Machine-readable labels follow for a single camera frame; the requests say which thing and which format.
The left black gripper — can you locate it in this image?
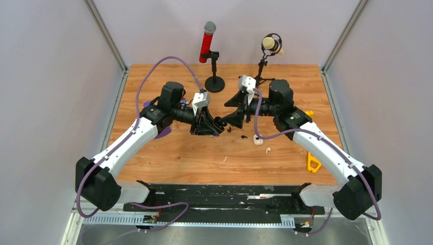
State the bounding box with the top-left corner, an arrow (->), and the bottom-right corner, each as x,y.
172,104 -> 221,137

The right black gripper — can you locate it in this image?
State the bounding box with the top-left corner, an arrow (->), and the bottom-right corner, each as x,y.
221,90 -> 279,128

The black earbud charging case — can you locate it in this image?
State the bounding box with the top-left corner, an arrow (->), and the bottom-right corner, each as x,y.
213,116 -> 224,127

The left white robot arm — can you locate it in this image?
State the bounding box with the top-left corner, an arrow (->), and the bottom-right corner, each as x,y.
76,82 -> 227,211

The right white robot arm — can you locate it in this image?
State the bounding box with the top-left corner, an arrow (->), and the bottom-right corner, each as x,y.
222,75 -> 382,221

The white earbud charging case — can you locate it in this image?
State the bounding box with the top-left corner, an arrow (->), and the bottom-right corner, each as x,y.
253,135 -> 264,146

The small clown figurine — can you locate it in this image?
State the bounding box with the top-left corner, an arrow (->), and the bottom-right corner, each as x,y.
180,98 -> 189,106

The black tripod mic stand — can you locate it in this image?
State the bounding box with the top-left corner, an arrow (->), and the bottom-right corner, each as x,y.
254,54 -> 276,88

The purple metronome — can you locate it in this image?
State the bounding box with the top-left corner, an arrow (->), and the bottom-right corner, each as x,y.
143,101 -> 172,139

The beige condenser microphone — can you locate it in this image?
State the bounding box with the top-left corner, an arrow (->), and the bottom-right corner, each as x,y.
261,33 -> 284,57

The yellow stacking toy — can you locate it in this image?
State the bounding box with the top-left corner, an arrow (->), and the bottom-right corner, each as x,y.
305,110 -> 315,120

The red glitter microphone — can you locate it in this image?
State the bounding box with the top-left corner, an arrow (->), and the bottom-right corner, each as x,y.
199,21 -> 217,63

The yellow plastic triangle toy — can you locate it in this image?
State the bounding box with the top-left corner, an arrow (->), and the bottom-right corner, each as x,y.
306,152 -> 322,173

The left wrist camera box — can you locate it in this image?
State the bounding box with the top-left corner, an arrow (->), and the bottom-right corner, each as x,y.
191,91 -> 210,116

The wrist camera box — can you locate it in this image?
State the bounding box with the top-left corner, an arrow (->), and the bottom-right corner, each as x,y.
191,91 -> 210,116
238,75 -> 256,105

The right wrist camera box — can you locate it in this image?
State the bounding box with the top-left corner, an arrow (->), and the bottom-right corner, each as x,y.
238,75 -> 256,105

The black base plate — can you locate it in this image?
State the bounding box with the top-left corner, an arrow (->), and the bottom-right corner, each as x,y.
90,183 -> 342,225

